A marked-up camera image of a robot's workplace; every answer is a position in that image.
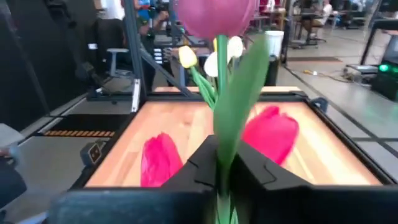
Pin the person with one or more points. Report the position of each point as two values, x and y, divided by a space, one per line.
149 18
320 14

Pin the grey rig upright post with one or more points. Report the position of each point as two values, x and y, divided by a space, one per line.
132 37

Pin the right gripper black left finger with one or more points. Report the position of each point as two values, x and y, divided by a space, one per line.
199 168

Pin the black table frame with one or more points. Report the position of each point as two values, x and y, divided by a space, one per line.
174 97

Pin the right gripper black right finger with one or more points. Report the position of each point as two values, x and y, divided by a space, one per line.
258 174

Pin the silver corner bracket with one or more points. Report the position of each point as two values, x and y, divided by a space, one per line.
136 95

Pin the black device green light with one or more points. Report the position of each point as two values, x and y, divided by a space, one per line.
385 77

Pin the grey stool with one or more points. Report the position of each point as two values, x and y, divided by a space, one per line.
115 59

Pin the cream tulip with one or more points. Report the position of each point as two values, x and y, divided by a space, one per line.
235 46
211 64

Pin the black partition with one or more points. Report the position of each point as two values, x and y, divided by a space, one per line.
37 56

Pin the white cup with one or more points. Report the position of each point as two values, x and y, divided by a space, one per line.
275 42

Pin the dark red tulip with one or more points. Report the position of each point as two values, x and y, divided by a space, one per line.
214 15

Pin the black frame clamp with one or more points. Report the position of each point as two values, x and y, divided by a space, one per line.
320 104

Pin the yellow tulip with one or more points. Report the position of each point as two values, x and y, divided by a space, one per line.
187 56
215 44

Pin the orange black striped strip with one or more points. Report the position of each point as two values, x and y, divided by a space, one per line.
79 133

